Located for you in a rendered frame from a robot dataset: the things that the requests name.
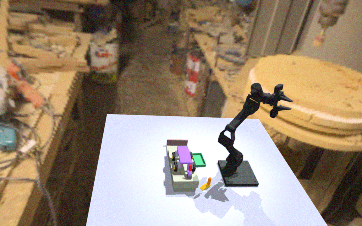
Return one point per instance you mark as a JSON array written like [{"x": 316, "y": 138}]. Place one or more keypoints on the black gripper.
[{"x": 272, "y": 100}]

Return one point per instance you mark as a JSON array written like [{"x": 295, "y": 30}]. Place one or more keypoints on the purple-topped wheeled trolley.
[{"x": 185, "y": 157}]

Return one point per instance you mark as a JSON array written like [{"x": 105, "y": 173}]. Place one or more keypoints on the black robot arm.
[{"x": 235, "y": 157}]

